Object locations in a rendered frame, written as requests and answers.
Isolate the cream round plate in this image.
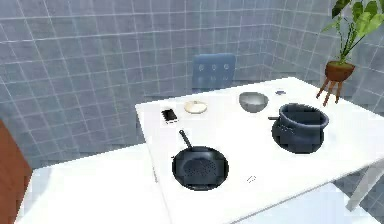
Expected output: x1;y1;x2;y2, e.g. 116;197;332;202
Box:
183;100;209;115

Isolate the black phone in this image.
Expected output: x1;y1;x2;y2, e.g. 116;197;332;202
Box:
161;108;179;123

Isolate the blue chair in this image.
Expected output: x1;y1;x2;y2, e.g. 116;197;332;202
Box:
191;53;237;94

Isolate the black frying pan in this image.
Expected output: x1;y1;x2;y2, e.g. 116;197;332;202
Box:
171;129;230;192

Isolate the grey bowl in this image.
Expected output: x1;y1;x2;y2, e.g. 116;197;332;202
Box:
238;91;270;114

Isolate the white table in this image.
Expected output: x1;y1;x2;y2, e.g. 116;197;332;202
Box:
134;76;384;224

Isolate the dark blue pot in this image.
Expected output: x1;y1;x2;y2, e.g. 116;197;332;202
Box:
268;102;330;155

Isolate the green house plant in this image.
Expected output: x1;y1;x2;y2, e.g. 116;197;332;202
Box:
315;0;384;108

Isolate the brown wooden cupboard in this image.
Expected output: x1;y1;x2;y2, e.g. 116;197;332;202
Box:
0;119;33;224

